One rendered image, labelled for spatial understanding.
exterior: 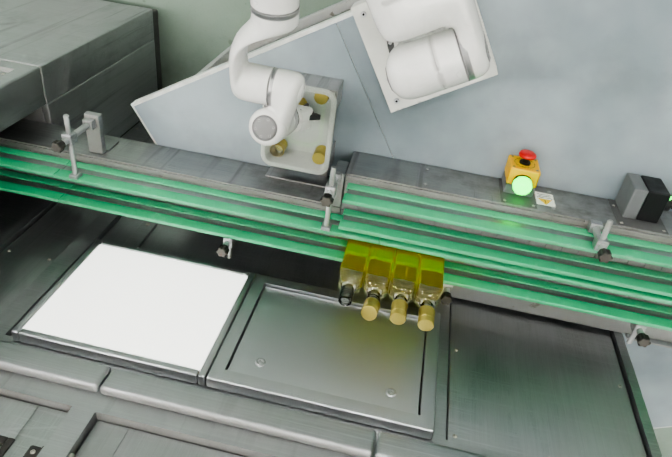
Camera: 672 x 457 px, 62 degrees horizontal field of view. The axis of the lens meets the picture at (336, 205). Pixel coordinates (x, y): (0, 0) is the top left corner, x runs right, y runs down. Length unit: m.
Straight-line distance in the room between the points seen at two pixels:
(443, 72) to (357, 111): 0.48
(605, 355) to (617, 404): 0.15
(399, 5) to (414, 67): 0.11
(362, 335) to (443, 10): 0.75
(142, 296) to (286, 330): 0.35
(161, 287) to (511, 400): 0.84
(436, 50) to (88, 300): 0.94
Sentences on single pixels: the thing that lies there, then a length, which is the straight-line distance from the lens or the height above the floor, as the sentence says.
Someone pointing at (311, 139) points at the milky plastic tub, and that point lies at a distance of 1.45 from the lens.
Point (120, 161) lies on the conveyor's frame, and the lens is 1.56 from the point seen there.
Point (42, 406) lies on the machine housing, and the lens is 1.30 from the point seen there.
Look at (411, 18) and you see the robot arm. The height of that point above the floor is 1.14.
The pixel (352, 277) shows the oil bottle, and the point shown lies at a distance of 1.25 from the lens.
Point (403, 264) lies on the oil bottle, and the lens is 1.30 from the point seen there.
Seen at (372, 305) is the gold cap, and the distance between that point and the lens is 1.19.
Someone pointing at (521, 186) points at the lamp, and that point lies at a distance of 1.37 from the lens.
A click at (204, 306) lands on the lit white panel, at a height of 1.13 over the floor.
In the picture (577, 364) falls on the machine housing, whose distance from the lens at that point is 1.51.
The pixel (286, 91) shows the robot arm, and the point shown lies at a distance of 1.09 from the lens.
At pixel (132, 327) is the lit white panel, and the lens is 1.34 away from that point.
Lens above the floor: 2.04
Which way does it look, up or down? 56 degrees down
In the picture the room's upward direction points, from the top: 160 degrees counter-clockwise
